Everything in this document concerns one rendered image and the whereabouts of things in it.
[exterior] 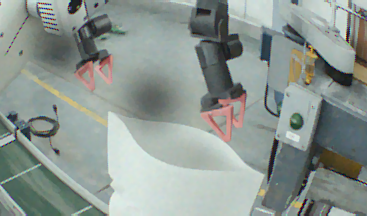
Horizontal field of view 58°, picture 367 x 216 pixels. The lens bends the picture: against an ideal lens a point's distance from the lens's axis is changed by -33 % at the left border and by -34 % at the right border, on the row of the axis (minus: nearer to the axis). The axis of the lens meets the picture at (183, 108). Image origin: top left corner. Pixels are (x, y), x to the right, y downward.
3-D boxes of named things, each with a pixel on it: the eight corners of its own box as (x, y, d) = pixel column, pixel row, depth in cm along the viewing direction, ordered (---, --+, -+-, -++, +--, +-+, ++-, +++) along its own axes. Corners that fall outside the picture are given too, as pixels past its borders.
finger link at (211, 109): (247, 130, 102) (236, 88, 101) (239, 141, 95) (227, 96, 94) (219, 137, 105) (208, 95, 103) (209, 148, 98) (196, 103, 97)
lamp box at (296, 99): (274, 138, 71) (285, 87, 68) (283, 129, 75) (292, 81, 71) (305, 151, 68) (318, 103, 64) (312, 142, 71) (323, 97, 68)
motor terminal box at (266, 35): (257, 68, 118) (260, 31, 114) (256, 58, 127) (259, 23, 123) (283, 76, 117) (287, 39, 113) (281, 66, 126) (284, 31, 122)
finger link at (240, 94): (254, 121, 108) (244, 82, 107) (247, 131, 102) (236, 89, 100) (228, 128, 111) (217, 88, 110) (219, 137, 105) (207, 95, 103)
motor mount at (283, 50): (264, 87, 117) (270, 32, 111) (272, 82, 122) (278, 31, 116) (338, 123, 104) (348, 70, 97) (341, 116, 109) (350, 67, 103)
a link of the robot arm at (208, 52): (187, 43, 100) (207, 39, 96) (206, 38, 105) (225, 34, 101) (197, 73, 101) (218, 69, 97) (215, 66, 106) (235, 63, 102)
